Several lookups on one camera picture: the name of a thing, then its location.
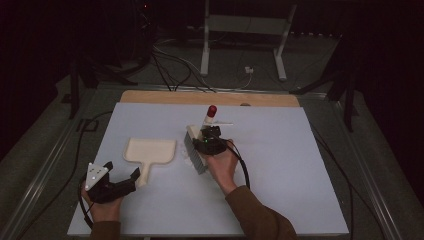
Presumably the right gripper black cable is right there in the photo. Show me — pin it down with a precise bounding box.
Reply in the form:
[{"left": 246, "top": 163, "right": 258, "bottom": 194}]
[{"left": 226, "top": 139, "right": 252, "bottom": 190}]

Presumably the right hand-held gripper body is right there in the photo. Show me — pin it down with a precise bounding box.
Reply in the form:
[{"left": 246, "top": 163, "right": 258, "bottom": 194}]
[{"left": 198, "top": 121, "right": 234, "bottom": 157}]

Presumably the bundle of dark cables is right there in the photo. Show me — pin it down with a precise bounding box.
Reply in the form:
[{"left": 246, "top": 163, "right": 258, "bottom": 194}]
[{"left": 151, "top": 44, "right": 218, "bottom": 94}]

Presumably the black stand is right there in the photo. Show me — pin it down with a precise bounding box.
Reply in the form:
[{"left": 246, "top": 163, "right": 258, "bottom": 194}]
[
  {"left": 61, "top": 56, "right": 139, "bottom": 120},
  {"left": 289, "top": 66, "right": 362, "bottom": 133}
]

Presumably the white work board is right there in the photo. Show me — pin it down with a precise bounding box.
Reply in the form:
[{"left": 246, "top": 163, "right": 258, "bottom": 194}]
[{"left": 66, "top": 101, "right": 350, "bottom": 238}]

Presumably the white cable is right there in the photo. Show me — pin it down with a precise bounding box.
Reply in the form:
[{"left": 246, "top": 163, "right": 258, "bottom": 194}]
[{"left": 213, "top": 71, "right": 254, "bottom": 92}]

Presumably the cream plastic dustpan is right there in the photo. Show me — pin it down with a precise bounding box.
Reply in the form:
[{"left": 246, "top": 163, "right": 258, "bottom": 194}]
[{"left": 122, "top": 137, "right": 178, "bottom": 189}]

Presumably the dark equipment rack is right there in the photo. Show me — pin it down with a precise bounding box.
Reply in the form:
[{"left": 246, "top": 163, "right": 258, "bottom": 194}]
[{"left": 109, "top": 0, "right": 158, "bottom": 68}]

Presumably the person's left hand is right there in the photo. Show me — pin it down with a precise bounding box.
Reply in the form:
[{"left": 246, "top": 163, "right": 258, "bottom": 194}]
[{"left": 80, "top": 191, "right": 125, "bottom": 224}]

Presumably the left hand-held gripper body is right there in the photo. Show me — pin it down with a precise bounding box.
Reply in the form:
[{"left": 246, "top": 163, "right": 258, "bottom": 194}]
[{"left": 84, "top": 162, "right": 137, "bottom": 204}]

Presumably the person's right hand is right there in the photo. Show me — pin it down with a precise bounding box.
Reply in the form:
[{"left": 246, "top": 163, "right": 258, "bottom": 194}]
[{"left": 202, "top": 139, "right": 240, "bottom": 197}]

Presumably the white metal stand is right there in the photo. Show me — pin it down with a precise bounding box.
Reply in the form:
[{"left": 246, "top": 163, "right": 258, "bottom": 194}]
[{"left": 199, "top": 0, "right": 298, "bottom": 82}]

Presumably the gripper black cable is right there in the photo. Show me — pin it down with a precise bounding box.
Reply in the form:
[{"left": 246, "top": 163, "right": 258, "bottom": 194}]
[
  {"left": 77, "top": 176, "right": 96, "bottom": 230},
  {"left": 226, "top": 139, "right": 252, "bottom": 190}
]

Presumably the cream brush with red cap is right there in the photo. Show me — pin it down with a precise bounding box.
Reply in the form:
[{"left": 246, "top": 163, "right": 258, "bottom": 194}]
[{"left": 183, "top": 104, "right": 218, "bottom": 176}]

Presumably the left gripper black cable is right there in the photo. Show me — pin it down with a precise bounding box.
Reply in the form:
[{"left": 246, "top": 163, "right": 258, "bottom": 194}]
[{"left": 77, "top": 176, "right": 96, "bottom": 230}]

